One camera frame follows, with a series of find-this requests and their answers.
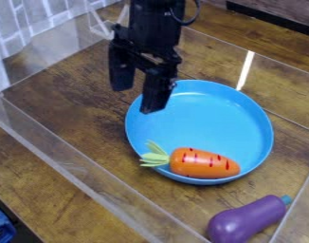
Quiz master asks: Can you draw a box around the blue plastic plate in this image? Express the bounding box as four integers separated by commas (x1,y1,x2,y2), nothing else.
125,80,273,176

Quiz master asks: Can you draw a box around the white grid curtain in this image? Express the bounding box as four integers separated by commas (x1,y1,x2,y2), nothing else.
0,0,118,91

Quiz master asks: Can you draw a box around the orange toy carrot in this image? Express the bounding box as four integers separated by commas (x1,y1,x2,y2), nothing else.
141,141,241,179

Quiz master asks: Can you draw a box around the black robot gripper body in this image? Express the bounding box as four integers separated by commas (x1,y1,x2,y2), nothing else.
110,0,188,74

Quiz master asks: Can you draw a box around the blue object at corner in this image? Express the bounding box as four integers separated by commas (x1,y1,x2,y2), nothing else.
0,210,16,243

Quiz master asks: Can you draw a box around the clear acrylic enclosure wall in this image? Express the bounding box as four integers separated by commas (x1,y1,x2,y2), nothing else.
0,3,309,243

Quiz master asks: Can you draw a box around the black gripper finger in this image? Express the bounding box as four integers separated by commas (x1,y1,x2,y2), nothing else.
109,45,136,91
141,67,177,114

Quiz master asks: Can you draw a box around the purple toy eggplant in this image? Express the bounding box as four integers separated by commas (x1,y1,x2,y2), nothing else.
206,195,291,243

